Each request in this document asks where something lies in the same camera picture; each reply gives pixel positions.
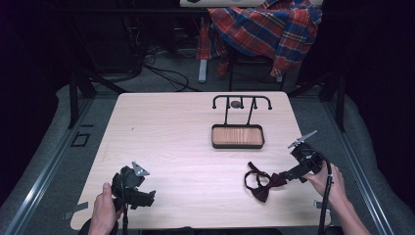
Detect black metal stand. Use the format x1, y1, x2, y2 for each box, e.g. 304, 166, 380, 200
67, 63, 129, 129
287, 70, 347, 133

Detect aluminium floor rail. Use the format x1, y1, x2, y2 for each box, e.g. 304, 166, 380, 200
3, 96, 96, 235
321, 97, 397, 235

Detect red blue plaid shirt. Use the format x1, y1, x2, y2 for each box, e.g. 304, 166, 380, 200
197, 0, 324, 78

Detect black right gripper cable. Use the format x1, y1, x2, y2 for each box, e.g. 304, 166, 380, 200
312, 148, 334, 235

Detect person's right hand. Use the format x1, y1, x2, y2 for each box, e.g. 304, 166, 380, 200
300, 161, 348, 210

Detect black chair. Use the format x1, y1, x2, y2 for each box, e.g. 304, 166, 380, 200
227, 48, 285, 92

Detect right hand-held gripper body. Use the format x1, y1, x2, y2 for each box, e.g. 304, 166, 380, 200
287, 129, 325, 176

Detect dark red bow tie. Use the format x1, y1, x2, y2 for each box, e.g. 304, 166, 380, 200
243, 161, 289, 204

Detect black rack with wooden tray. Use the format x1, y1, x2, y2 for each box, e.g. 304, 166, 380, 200
210, 94, 273, 151

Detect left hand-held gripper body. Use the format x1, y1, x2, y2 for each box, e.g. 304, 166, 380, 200
111, 161, 151, 211

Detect black floor cables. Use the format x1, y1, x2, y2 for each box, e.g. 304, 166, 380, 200
107, 42, 205, 93

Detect person's dark clothing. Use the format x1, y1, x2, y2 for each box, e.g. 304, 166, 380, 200
138, 225, 285, 235

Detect grey tape strip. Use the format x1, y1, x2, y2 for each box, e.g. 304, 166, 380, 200
62, 201, 90, 221

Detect person's left hand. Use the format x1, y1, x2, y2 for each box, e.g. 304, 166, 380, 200
88, 181, 124, 235

